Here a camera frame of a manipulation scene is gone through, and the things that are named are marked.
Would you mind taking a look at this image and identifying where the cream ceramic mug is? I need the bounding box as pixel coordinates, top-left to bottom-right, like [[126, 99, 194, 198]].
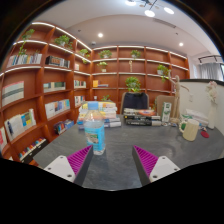
[[179, 118, 200, 142]]

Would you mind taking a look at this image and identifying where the white ribbed vase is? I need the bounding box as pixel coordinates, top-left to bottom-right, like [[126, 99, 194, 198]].
[[207, 101, 218, 130]]

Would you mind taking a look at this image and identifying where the grey curtain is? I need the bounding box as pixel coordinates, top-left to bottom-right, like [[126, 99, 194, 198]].
[[199, 62, 224, 81]]

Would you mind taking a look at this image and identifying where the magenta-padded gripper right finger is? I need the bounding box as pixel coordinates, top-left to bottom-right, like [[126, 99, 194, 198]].
[[131, 145, 181, 187]]

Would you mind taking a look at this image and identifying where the dark blue chair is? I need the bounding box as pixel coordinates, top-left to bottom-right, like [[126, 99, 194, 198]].
[[120, 92, 150, 115]]

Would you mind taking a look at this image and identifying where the stack of dark books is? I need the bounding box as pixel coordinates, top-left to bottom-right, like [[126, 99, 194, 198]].
[[123, 108, 163, 127]]

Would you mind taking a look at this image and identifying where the wooden bookshelf unit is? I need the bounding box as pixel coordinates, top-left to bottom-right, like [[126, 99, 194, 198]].
[[0, 21, 190, 166]]

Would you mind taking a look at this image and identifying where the stack of colourful books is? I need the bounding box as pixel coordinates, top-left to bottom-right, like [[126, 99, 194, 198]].
[[77, 101, 122, 129]]

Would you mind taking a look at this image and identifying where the black curtain rail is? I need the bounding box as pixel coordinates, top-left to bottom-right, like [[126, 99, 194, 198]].
[[198, 54, 223, 64]]

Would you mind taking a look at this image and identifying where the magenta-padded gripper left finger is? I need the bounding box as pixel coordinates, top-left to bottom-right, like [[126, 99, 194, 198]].
[[43, 144, 95, 187]]

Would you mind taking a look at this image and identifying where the clear water bottle blue cap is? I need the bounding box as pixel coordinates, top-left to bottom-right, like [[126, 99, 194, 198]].
[[83, 101, 107, 156]]

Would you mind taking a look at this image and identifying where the ceiling air vent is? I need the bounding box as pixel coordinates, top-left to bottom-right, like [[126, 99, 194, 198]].
[[152, 17, 178, 30]]

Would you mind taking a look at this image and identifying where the branched ceiling lamp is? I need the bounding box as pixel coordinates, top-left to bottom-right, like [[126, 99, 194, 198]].
[[125, 0, 175, 18]]

